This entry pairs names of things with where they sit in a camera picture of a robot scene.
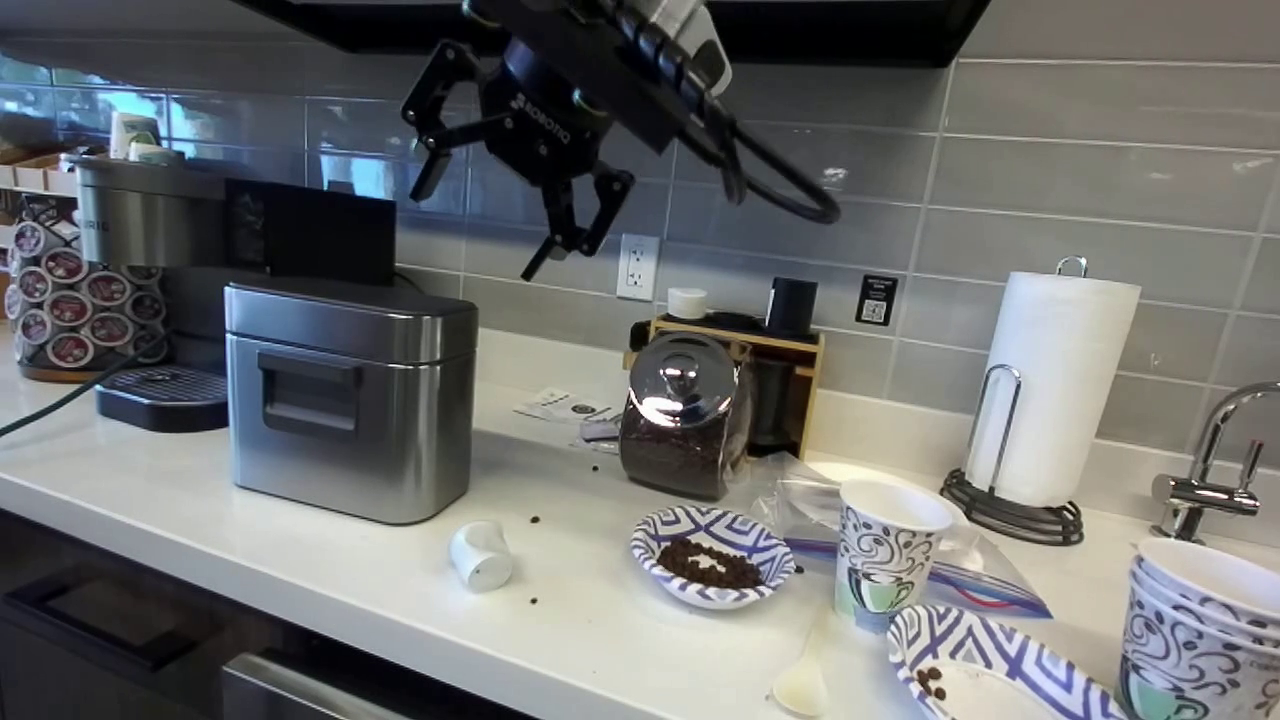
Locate coffee pod carousel rack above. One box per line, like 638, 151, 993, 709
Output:
0, 216, 175, 388

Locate patterned paper cup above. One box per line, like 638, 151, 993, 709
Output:
831, 475, 959, 634

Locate small chrome tap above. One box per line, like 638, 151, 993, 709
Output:
1150, 381, 1280, 546

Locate small blue patterned plate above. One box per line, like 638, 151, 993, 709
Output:
627, 499, 801, 617

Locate small white tub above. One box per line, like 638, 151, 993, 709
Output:
659, 283, 712, 323

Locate coffee grounds pile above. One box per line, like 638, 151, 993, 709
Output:
654, 536, 766, 593

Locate white wall outlet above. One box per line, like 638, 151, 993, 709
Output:
611, 234, 664, 304

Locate teal power cable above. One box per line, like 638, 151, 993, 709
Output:
0, 357, 132, 442

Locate dishwasher with silver handle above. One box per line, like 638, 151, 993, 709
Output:
217, 626, 537, 720

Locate silver black Keurig coffee maker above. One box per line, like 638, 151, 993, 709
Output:
72, 151, 400, 432

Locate large blue patterned plate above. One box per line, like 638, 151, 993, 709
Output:
885, 602, 1132, 720

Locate black cup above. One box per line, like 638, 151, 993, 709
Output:
763, 276, 818, 342

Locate black wall switch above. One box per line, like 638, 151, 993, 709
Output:
850, 272, 898, 329

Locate dark upper cabinet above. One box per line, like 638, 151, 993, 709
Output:
235, 0, 993, 71

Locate white plastic spoon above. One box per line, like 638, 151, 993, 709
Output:
766, 606, 840, 720

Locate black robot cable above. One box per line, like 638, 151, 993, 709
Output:
603, 0, 849, 230

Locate small white pod container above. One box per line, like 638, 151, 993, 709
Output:
446, 517, 519, 596

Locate stacked patterned paper bowls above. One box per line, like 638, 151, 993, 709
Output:
1115, 536, 1280, 720

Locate dark drawer cabinet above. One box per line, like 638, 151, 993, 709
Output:
0, 511, 230, 720

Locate glass coffee bean jar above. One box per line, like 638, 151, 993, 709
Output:
617, 333, 753, 506

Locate white paper packets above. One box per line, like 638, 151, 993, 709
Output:
514, 385, 624, 446

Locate black wire towel holder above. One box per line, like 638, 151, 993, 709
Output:
936, 254, 1089, 550

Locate white paper towel roll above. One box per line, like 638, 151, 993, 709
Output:
959, 268, 1143, 511

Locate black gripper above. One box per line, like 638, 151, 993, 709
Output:
400, 33, 673, 283

